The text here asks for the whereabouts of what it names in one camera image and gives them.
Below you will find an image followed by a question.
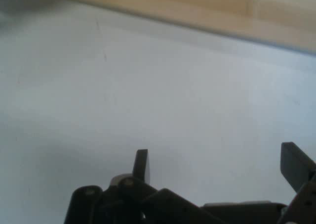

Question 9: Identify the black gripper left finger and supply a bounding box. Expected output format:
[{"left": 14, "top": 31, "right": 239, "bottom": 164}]
[{"left": 64, "top": 149, "right": 223, "bottom": 224}]

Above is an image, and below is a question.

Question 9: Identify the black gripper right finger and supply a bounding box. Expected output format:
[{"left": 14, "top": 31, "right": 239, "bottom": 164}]
[{"left": 278, "top": 141, "right": 316, "bottom": 224}]

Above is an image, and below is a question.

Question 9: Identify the bamboo cutting board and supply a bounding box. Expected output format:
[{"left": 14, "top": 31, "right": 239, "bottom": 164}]
[{"left": 0, "top": 0, "right": 316, "bottom": 54}]

